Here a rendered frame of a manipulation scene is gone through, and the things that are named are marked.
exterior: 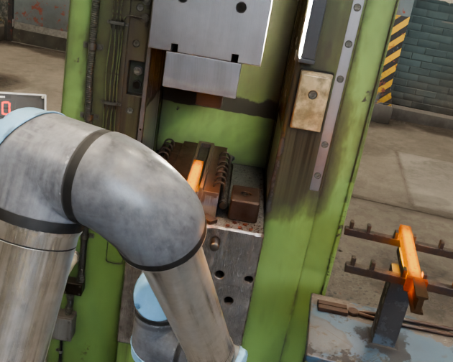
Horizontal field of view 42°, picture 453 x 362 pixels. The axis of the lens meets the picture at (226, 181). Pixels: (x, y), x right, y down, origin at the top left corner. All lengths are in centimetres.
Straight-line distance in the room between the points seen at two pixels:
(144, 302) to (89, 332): 106
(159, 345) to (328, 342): 56
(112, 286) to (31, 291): 131
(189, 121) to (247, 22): 66
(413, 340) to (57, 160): 125
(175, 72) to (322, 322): 78
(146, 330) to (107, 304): 92
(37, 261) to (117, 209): 13
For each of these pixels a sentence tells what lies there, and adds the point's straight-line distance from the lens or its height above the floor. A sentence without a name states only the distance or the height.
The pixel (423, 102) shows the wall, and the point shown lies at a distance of 766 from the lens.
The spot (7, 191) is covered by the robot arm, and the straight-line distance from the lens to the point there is 71.
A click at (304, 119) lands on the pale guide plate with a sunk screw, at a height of 122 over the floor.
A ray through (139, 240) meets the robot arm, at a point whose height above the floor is 132.
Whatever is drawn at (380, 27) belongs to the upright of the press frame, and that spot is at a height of 150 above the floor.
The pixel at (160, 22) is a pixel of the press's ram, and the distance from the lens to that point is 156.
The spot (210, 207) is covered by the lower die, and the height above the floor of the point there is 94.
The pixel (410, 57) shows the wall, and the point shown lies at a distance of 754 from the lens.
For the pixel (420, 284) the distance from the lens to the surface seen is 137.
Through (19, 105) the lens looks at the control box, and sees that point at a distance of 164.
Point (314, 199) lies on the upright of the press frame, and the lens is 182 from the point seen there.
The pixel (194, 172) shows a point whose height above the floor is 105.
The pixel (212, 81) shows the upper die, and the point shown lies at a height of 131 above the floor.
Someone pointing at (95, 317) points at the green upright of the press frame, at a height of 39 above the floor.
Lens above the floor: 164
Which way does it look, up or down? 22 degrees down
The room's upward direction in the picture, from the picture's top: 10 degrees clockwise
